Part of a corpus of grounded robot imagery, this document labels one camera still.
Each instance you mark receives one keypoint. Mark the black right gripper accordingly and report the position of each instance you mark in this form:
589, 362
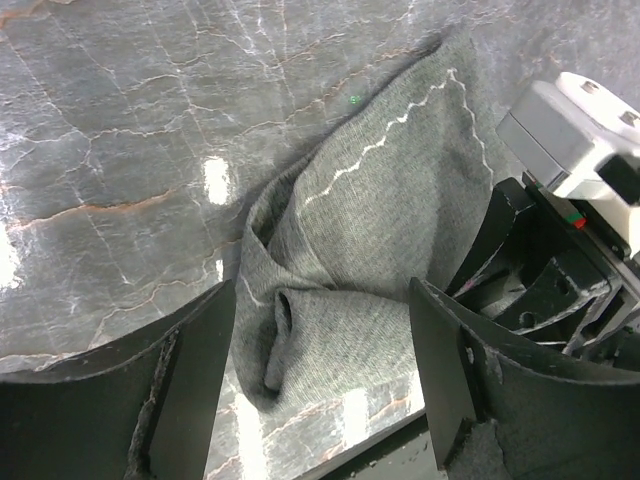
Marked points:
552, 271

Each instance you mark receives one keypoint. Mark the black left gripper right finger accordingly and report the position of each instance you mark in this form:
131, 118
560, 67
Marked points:
500, 406

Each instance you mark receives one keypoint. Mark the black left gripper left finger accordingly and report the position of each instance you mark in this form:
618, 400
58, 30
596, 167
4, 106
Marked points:
139, 407

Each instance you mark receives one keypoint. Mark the grey-green cloth napkin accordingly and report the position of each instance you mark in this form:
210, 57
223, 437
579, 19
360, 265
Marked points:
331, 245

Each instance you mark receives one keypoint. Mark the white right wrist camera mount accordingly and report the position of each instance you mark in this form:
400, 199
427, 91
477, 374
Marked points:
581, 142

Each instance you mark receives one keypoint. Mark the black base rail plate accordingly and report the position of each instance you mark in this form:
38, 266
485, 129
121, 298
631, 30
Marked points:
402, 451

